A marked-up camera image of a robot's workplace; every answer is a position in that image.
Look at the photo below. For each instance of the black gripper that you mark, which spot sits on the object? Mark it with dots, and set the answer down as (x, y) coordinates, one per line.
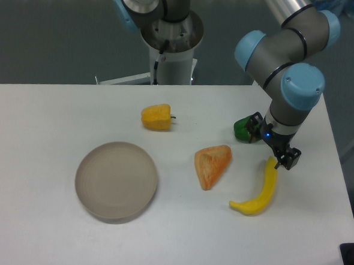
(276, 135)

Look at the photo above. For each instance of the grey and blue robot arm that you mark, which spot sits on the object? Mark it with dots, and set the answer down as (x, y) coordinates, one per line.
(277, 63)

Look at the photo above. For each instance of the green bell pepper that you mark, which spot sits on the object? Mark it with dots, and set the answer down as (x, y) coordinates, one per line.
(239, 130)

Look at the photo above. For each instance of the long yellow chili pepper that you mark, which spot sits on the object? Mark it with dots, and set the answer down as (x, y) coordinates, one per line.
(263, 199)

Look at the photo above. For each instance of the yellow bell pepper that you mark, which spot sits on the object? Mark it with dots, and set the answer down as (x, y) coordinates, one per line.
(157, 117)

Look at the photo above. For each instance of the orange triangular bread piece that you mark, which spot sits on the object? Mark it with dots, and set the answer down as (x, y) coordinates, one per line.
(210, 163)

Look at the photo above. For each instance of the beige round plate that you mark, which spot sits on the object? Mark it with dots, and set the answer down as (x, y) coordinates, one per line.
(116, 180)

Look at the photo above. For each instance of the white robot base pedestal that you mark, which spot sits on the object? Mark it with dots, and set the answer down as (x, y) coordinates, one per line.
(171, 49)

